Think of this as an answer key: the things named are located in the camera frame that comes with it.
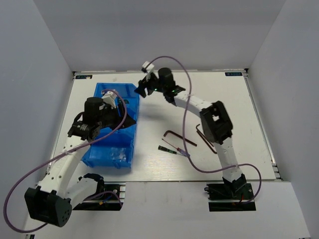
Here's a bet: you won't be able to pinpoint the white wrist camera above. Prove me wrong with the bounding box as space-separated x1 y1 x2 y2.
142 61 155 74
102 91 117 109

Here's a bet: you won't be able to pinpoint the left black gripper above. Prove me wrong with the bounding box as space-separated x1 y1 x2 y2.
97 103 137 130

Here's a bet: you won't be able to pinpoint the long brown hex key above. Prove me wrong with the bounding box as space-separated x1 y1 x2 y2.
163 130 197 147

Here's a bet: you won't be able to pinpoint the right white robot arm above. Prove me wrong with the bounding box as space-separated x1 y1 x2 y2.
135 67 246 199

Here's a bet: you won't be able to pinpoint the table logo sticker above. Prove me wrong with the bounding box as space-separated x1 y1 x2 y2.
75 75 93 79
225 72 243 77

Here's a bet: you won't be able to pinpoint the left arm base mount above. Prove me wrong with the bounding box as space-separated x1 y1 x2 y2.
74 183 126 211

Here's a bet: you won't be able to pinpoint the brown hex key upper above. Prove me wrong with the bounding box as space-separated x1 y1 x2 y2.
195 124 205 140

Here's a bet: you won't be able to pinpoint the purple cable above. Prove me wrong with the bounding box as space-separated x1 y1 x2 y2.
147 56 262 205
3 89 128 234

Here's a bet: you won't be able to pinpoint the brown hex key lower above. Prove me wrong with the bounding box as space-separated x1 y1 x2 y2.
199 134 217 154

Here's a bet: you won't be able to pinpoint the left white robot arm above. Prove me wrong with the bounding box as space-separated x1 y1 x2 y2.
24 96 136 227

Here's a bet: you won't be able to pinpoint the left table logo sticker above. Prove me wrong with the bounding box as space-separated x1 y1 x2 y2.
75 75 93 79

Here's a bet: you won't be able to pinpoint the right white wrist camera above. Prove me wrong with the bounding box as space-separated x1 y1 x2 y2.
142 61 155 74

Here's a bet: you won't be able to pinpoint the black green handled screwdriver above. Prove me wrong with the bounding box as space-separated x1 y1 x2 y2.
158 145 177 154

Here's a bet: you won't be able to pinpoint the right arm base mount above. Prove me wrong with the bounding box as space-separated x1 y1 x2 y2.
204 183 254 201

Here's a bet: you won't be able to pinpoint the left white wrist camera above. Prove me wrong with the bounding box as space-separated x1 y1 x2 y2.
102 91 117 109

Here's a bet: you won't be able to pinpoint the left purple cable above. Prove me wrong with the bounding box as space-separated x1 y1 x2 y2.
3 89 128 234

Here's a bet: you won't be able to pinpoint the right table logo sticker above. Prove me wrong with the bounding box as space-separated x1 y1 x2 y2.
225 72 243 77

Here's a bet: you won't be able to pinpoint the red blue handled screwdriver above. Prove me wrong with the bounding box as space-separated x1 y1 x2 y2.
162 138 190 157

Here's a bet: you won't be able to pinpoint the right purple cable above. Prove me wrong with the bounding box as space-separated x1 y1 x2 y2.
147 56 262 205

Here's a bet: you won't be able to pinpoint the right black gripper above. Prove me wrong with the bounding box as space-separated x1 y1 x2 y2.
135 71 167 98

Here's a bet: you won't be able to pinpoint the blue plastic compartment bin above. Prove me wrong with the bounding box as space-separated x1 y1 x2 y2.
82 83 140 169

